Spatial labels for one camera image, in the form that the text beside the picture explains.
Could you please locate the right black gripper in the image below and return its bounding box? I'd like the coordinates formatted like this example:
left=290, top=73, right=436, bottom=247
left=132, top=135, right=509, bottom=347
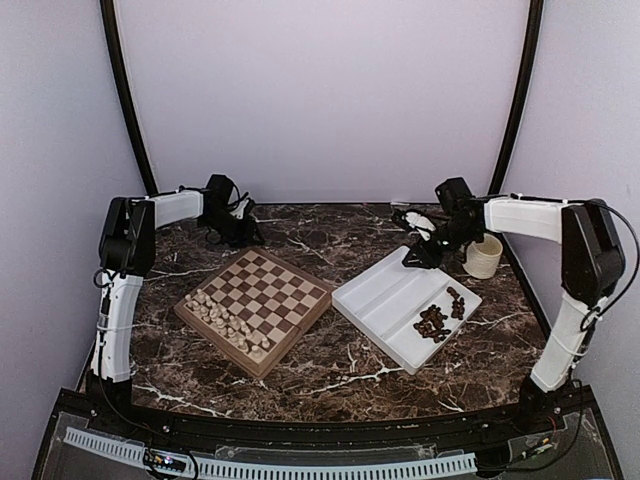
left=404, top=218, right=482, bottom=269

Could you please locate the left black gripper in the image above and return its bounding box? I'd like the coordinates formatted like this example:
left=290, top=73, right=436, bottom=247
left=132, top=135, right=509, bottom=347
left=201, top=209, right=266, bottom=248

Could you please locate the white plastic tray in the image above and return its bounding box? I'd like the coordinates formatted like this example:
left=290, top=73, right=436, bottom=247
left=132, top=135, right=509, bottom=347
left=332, top=246, right=482, bottom=375

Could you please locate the wooden chess board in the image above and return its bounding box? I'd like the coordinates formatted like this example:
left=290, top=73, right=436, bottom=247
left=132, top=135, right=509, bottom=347
left=174, top=247, right=333, bottom=379

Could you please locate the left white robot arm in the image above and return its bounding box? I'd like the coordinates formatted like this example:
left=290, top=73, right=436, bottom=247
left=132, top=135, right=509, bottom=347
left=86, top=174, right=264, bottom=436

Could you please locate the dark chess pieces small pile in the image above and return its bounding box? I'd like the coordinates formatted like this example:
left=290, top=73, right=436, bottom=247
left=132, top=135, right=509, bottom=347
left=446, top=286, right=465, bottom=321

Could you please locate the white chess pieces row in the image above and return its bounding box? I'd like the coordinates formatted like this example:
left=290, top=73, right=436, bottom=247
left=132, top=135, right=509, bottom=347
left=184, top=289, right=272, bottom=362

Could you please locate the cream ceramic mug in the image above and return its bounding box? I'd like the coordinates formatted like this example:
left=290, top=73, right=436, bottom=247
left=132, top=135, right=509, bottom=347
left=462, top=234, right=503, bottom=280

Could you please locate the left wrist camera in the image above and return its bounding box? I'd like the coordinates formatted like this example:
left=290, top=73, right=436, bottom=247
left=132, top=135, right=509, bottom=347
left=227, top=196, right=255, bottom=221

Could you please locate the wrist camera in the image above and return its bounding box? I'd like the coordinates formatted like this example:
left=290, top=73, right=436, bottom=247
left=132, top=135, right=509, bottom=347
left=392, top=209, right=436, bottom=240
left=227, top=196, right=255, bottom=221

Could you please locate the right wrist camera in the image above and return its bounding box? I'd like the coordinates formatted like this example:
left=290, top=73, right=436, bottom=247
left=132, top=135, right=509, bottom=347
left=392, top=209, right=436, bottom=240

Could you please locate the right black frame post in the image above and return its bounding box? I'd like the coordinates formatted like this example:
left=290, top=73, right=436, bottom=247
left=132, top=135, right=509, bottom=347
left=488, top=0, right=545, bottom=195

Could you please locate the black frame post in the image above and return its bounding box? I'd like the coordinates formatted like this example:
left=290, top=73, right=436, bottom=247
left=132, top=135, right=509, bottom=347
left=488, top=0, right=545, bottom=195
left=99, top=0, right=159, bottom=195

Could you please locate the left black frame post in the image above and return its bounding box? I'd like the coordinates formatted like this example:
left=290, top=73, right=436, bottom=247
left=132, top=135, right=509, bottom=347
left=99, top=0, right=159, bottom=195

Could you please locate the white slotted cable duct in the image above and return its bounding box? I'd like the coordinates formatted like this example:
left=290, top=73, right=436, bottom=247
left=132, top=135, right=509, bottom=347
left=62, top=427, right=477, bottom=479

